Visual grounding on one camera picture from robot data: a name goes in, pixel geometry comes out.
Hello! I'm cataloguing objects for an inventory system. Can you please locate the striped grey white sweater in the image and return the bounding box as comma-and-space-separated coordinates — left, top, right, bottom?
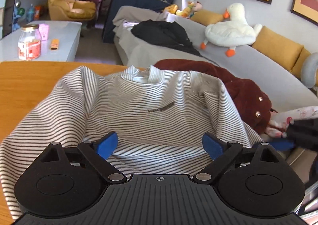
1, 66, 261, 219

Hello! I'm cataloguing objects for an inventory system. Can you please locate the floral white cloth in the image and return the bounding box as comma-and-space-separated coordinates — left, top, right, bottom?
265, 106, 318, 138

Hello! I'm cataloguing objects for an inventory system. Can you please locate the dark red fleece jacket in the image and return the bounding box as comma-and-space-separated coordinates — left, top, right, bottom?
155, 59, 272, 134

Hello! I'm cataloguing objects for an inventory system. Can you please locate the grey sofa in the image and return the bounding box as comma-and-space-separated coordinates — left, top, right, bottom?
113, 13, 317, 112

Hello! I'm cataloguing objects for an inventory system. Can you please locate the grey neck pillow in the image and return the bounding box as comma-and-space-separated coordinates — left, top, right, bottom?
301, 53, 318, 88

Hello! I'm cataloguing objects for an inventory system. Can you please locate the yellow sofa cushion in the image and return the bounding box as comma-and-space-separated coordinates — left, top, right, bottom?
190, 9, 224, 26
252, 26, 311, 79

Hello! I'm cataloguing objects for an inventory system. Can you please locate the white coffee table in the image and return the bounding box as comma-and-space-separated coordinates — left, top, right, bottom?
1, 21, 82, 62

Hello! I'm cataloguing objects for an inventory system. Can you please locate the orange small packet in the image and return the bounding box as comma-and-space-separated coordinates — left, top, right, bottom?
50, 39, 59, 50

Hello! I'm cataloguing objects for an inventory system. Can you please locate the white plush goose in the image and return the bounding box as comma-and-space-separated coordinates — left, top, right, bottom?
200, 3, 263, 57

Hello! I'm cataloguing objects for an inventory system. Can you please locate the glass candy jar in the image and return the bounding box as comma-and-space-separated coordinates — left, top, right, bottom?
18, 24, 42, 61

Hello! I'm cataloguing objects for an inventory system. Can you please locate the black jacket on sofa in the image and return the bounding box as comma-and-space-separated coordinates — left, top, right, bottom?
131, 20, 200, 56

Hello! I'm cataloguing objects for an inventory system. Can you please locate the beige blanket on sofa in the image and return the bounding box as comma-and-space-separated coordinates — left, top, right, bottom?
112, 6, 166, 27

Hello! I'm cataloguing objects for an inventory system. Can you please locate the colourful plush doll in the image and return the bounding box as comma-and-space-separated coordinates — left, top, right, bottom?
175, 0, 203, 18

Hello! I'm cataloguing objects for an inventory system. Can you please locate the yellow armchair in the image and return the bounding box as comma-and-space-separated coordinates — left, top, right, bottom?
48, 0, 96, 22

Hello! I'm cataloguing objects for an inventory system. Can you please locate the yellow plush toy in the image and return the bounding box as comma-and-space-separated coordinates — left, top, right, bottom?
163, 5, 178, 14

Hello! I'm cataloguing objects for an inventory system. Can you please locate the blue water bottle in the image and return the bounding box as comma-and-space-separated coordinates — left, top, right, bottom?
26, 4, 35, 23

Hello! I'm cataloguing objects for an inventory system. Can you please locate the orange container on floor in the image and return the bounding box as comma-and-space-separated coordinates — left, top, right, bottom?
34, 6, 42, 20

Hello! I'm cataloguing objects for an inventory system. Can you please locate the green ball toy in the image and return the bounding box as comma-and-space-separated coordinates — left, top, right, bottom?
15, 1, 25, 17

